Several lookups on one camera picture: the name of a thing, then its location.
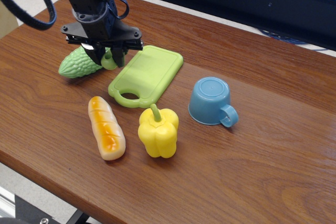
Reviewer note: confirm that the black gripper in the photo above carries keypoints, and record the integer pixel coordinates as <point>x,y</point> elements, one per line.
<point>97,30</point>

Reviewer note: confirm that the toy bread baguette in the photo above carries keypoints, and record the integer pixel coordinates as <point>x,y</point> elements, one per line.
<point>106,129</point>

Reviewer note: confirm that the green toy bitter gourd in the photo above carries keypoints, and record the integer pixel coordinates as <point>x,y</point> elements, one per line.
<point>78,64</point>

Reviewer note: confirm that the beige cabinet side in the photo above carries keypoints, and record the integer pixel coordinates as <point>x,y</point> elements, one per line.
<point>8,21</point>

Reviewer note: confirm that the black table leg bracket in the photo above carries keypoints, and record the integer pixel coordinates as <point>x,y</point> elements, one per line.
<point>28,213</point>

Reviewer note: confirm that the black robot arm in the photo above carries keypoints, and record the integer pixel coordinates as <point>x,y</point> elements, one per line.
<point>96,7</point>

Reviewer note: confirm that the blue toy cup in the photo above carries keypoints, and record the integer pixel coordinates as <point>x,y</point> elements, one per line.
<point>210,103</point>

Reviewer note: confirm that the yellow toy bell pepper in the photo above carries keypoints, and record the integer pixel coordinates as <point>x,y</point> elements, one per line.
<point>158,131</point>

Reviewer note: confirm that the light green cutting board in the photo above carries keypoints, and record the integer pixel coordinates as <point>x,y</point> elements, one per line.
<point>145,78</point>

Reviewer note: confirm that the toy spatula green handle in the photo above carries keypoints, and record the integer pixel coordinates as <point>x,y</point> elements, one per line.
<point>107,60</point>

